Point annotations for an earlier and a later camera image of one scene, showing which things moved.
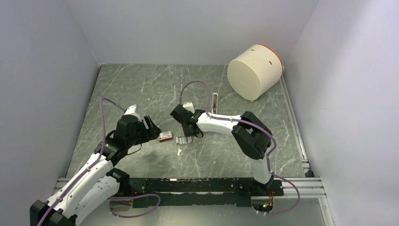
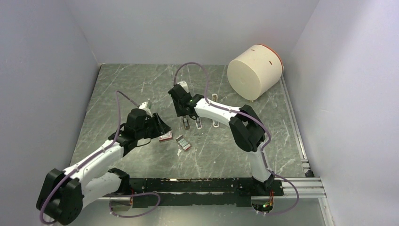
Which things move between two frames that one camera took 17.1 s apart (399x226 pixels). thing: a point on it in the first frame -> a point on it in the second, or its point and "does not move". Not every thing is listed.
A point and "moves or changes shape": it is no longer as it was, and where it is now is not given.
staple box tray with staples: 181,140 moves or changes shape
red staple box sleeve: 165,136 does not move
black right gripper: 188,133 -> 179,112
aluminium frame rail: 311,187 does not move
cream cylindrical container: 255,73 does not move
